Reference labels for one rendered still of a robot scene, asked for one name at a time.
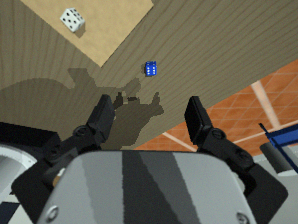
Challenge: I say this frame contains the tan mat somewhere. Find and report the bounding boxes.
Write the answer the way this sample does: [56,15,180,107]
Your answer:
[20,0,154,67]

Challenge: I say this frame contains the blue die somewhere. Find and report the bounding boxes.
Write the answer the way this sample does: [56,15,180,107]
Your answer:
[146,61,157,76]

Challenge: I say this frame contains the white die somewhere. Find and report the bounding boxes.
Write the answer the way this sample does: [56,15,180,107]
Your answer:
[60,7,85,32]

